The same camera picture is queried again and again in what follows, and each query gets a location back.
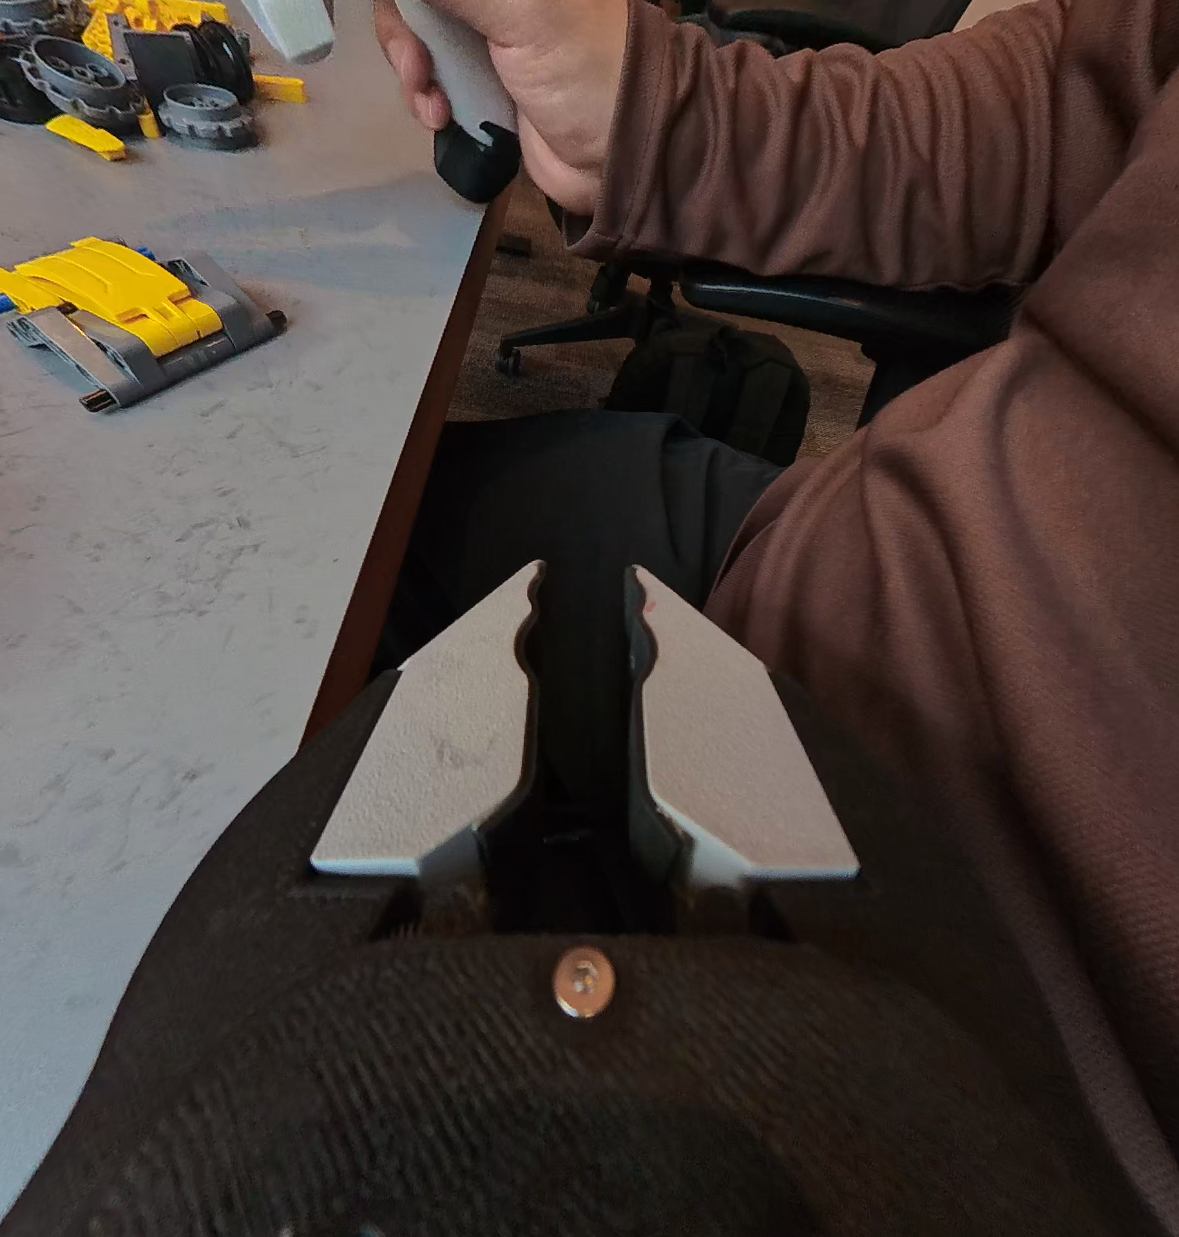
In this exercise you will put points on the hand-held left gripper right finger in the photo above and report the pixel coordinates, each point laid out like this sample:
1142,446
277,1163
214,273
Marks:
735,763

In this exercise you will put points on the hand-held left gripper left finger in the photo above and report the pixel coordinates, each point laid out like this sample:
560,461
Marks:
426,763

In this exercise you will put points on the yellow grey brick assembly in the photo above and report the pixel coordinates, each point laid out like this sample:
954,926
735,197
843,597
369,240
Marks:
116,290

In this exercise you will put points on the person's right forearm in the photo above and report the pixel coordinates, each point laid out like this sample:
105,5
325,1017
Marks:
841,145

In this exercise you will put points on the person's right hand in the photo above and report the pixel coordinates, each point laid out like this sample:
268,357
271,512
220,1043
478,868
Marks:
561,96

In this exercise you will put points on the yellow curved panel piece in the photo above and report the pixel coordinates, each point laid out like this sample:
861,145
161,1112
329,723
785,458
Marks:
87,135
281,88

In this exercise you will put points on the person's black trousers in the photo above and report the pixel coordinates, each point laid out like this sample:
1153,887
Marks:
571,483

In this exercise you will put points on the black backpack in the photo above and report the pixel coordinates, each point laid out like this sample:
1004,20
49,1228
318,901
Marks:
716,386

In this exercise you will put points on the pile of wheels and beams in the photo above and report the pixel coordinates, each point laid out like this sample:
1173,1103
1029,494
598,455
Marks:
78,67

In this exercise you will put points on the black mesh office chair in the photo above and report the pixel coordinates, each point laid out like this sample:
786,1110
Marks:
841,299

